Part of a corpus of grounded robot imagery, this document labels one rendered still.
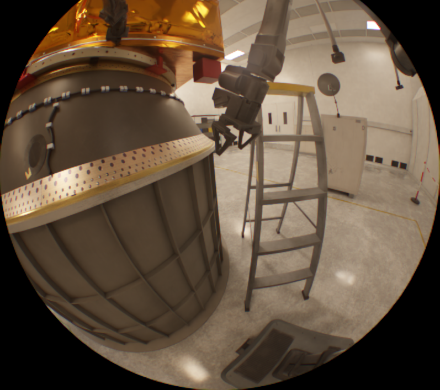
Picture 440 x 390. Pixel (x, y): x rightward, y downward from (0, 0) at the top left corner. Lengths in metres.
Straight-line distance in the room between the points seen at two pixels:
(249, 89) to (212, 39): 0.76
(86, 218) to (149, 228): 0.22
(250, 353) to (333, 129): 3.06
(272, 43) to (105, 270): 0.77
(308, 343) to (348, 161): 2.69
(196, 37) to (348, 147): 2.74
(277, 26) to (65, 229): 0.72
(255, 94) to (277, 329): 1.11
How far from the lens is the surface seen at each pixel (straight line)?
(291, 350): 1.03
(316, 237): 1.04
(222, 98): 0.39
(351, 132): 2.94
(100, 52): 0.77
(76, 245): 0.53
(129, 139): 0.52
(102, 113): 0.56
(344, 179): 3.08
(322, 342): 1.13
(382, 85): 7.42
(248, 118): 0.34
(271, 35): 0.36
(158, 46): 0.87
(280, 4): 0.42
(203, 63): 0.99
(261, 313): 1.34
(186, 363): 1.31
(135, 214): 0.49
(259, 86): 0.33
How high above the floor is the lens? 1.27
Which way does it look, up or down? 17 degrees down
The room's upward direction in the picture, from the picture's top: 4 degrees counter-clockwise
